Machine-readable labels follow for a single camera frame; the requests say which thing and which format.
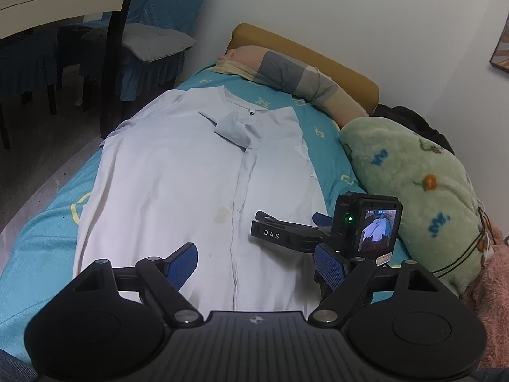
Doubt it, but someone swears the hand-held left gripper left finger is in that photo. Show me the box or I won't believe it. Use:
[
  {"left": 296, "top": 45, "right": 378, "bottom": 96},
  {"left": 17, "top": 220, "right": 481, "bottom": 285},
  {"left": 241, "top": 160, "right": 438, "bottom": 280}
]
[{"left": 72, "top": 242, "right": 201, "bottom": 327}]

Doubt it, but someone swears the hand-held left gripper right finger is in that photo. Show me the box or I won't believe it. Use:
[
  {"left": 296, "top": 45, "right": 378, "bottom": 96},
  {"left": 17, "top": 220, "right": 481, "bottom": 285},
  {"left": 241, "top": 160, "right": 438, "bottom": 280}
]
[{"left": 308, "top": 244, "right": 442, "bottom": 325}]

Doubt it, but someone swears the white shirt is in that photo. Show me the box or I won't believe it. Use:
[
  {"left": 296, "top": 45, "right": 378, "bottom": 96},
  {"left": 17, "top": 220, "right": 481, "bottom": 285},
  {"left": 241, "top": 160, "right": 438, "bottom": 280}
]
[{"left": 73, "top": 85, "right": 329, "bottom": 313}]

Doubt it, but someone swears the green fleece blanket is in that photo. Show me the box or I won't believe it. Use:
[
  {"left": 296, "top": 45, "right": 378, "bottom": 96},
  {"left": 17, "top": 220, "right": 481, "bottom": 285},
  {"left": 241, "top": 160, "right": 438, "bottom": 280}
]
[{"left": 339, "top": 116, "right": 494, "bottom": 297}]

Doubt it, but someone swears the black cloth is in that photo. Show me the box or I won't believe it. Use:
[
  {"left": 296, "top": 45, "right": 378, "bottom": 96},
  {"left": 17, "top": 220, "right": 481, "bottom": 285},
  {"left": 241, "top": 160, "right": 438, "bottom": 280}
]
[{"left": 374, "top": 103, "right": 456, "bottom": 154}]

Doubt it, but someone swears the bed with teal patterned sheet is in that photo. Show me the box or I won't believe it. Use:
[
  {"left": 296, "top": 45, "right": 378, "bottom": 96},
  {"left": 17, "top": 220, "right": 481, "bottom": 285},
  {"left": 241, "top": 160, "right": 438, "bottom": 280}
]
[{"left": 0, "top": 67, "right": 414, "bottom": 351}]

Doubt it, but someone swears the plaid pillow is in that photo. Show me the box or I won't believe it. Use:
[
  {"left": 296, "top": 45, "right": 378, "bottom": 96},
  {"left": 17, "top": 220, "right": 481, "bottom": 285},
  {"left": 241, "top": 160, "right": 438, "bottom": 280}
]
[{"left": 211, "top": 46, "right": 370, "bottom": 128}]

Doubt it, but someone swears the pink fleece blanket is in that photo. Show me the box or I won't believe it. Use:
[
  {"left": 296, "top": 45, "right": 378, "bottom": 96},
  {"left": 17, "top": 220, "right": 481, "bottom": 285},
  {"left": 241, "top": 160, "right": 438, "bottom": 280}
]
[{"left": 463, "top": 219, "right": 509, "bottom": 369}]

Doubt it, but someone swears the mustard headboard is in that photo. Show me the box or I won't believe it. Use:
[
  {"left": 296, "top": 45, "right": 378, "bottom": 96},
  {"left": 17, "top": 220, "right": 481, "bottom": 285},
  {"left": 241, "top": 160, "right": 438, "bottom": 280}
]
[{"left": 228, "top": 23, "right": 380, "bottom": 114}]

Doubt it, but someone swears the grey seat cushion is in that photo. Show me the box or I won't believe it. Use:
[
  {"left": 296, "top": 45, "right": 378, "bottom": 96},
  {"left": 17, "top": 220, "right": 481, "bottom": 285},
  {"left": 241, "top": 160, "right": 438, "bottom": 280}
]
[{"left": 81, "top": 24, "right": 197, "bottom": 63}]

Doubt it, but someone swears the white table with dark legs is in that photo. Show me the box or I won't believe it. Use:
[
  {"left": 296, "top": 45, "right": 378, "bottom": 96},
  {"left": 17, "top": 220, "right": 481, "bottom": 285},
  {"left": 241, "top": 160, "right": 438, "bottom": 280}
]
[{"left": 0, "top": 0, "right": 142, "bottom": 140}]

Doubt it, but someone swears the black cable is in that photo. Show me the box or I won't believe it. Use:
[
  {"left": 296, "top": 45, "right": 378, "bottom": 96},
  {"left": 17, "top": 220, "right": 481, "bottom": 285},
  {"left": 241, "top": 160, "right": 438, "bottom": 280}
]
[{"left": 433, "top": 205, "right": 492, "bottom": 279}]

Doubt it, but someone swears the framed leaf wall picture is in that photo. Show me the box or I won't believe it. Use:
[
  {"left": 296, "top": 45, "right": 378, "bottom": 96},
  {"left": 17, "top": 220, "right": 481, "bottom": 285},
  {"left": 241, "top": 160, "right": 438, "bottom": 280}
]
[{"left": 489, "top": 14, "right": 509, "bottom": 73}]

